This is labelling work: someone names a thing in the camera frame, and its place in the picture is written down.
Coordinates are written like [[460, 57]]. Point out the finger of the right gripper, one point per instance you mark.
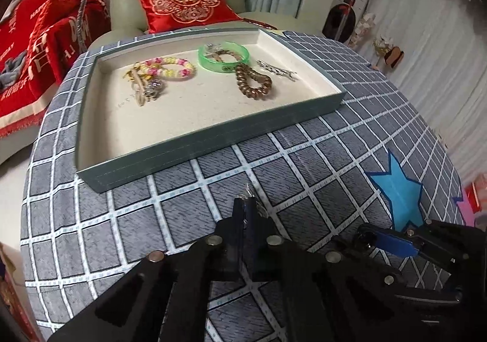
[[395, 245]]

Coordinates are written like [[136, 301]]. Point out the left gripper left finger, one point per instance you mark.
[[164, 297]]

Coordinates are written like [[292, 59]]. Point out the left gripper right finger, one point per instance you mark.
[[340, 296]]

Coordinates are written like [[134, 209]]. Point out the silver hair clip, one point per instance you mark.
[[277, 71]]

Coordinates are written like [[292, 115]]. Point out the gold tassel keychain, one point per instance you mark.
[[138, 86]]

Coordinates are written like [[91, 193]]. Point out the green bangle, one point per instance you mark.
[[222, 57]]

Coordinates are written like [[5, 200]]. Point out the silver heart pendant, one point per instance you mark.
[[248, 192]]

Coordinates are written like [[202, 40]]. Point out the teal jewelry tray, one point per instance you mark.
[[119, 141]]

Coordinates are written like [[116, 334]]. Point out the blue star sticker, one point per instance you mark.
[[403, 194]]

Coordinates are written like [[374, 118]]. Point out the grey checked tablecloth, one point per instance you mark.
[[312, 177]]

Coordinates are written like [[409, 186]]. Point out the yellow star sticker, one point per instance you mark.
[[279, 32]]

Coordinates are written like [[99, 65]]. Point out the flexible gooseneck stand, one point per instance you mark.
[[79, 27]]

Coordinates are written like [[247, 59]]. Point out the grey cloth on sofa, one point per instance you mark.
[[12, 70]]

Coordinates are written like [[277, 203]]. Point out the red embroidered cushion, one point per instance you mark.
[[168, 15]]

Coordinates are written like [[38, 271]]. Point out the red sofa blanket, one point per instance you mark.
[[44, 32]]

